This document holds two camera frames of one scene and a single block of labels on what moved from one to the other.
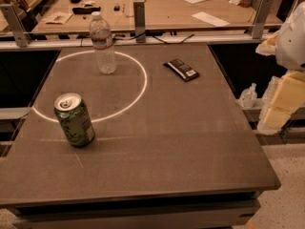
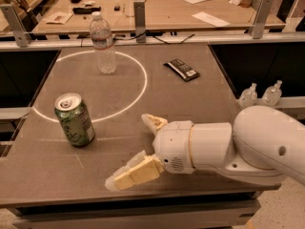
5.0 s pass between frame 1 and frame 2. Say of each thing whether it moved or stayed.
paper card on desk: stayed
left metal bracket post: stayed
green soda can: stayed
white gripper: moved
